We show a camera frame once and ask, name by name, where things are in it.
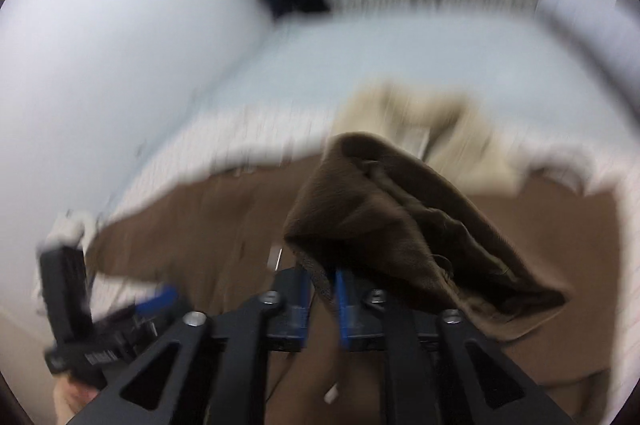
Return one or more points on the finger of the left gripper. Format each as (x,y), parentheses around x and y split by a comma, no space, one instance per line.
(166,298)

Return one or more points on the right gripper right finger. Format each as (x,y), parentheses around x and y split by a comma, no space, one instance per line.
(437,369)

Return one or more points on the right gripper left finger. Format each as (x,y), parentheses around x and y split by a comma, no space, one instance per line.
(210,370)

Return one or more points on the brown coat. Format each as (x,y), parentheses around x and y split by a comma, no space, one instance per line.
(538,270)

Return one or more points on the person left hand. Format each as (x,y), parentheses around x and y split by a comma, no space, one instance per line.
(70,397)

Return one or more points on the cherry print white blanket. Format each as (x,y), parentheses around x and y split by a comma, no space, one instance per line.
(269,135)

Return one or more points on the light blue bed sheet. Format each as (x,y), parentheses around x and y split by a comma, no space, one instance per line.
(513,68)

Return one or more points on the light blue folded blanket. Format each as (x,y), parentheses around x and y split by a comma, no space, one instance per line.
(608,30)

